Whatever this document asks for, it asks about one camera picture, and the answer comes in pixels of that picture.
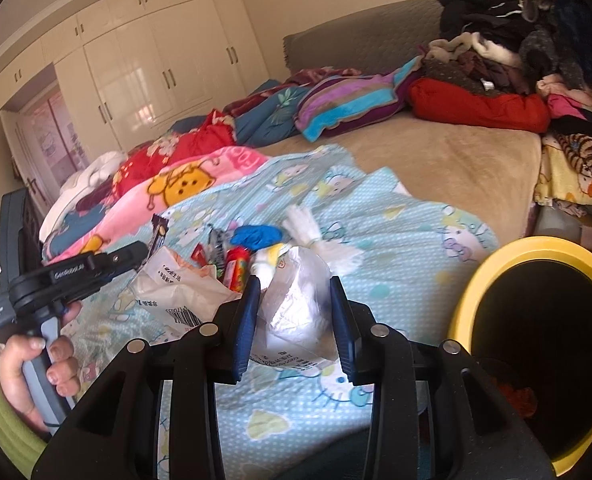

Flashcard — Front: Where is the red pillow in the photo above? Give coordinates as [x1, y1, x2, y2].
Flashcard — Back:
[408, 77, 551, 134]

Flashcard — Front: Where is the grey headboard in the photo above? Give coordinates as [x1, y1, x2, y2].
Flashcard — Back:
[282, 0, 449, 78]

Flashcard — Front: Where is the white cloth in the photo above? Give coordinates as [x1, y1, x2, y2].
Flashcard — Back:
[38, 152, 127, 241]

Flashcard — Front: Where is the purple snack wrapper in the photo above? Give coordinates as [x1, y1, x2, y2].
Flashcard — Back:
[148, 213, 170, 257]

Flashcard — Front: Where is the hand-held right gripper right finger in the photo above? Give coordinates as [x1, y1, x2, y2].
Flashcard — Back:
[328, 275, 561, 480]

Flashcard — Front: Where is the small white packet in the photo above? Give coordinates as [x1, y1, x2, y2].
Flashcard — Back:
[253, 242, 289, 281]

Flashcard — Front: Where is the clear white plastic bag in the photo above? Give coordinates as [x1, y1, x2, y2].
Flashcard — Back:
[248, 246, 347, 368]

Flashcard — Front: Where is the beige bed sheet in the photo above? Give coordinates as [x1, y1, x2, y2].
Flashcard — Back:
[161, 110, 544, 253]

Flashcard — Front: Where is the yellow cartoon blanket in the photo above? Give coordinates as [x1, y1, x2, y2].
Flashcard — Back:
[533, 132, 592, 211]

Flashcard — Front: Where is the white paper package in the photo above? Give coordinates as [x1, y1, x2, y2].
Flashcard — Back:
[128, 247, 244, 341]

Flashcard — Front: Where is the red floral quilt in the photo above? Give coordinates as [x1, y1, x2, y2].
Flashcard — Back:
[111, 110, 237, 196]

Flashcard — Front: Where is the person's left hand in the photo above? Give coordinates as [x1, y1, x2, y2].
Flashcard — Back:
[0, 302, 84, 433]

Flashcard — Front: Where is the pink printed door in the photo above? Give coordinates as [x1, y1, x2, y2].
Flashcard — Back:
[18, 87, 92, 186]

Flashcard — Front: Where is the cream wardrobe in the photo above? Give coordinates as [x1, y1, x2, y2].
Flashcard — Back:
[0, 0, 271, 153]

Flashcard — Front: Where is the dark silver snack wrapper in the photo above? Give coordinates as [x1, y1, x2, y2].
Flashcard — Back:
[206, 227, 234, 281]

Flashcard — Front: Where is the pink bear print blanket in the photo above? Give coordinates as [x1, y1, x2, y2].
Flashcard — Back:
[41, 146, 271, 266]

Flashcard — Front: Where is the light blue cat print blanket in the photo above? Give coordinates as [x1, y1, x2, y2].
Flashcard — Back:
[61, 145, 499, 480]

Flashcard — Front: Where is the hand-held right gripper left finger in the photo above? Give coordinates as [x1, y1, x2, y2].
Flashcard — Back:
[36, 275, 263, 480]

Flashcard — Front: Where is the red crumpled wrapper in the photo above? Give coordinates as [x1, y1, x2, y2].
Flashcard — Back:
[500, 380, 539, 418]

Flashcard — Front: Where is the person's left forearm green sleeve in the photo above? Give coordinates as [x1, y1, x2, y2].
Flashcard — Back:
[0, 360, 52, 480]

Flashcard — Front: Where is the purple striped blanket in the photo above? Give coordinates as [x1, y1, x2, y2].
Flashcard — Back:
[296, 55, 427, 142]

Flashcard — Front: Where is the pile of clothes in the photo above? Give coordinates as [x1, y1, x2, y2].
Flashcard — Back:
[418, 0, 592, 133]

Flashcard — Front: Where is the blue leaf print quilt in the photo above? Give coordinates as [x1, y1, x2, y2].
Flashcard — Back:
[171, 85, 317, 146]

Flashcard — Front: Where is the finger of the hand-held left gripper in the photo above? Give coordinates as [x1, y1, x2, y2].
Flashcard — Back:
[88, 241, 149, 288]

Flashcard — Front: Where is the maroon floral blanket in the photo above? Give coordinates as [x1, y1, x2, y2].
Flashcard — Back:
[223, 66, 361, 116]

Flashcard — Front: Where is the grey folded cloth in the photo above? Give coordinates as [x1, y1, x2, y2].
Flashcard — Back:
[533, 205, 592, 261]

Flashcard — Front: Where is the yellow rimmed black trash bin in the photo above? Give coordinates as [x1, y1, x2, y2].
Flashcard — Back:
[448, 236, 592, 478]

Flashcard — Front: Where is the tiger striped cloth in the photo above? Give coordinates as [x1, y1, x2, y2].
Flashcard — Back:
[558, 132, 592, 181]

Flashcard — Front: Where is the red tube can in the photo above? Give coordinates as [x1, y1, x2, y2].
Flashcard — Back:
[223, 247, 251, 293]

